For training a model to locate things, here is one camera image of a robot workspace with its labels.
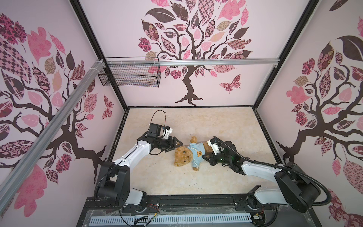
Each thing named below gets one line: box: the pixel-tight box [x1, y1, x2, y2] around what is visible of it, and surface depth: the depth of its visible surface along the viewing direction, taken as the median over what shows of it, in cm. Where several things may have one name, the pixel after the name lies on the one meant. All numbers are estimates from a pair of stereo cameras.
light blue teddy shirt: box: [186, 142, 206, 169], surface depth 85 cm
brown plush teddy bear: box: [173, 136, 214, 172], surface depth 82 cm
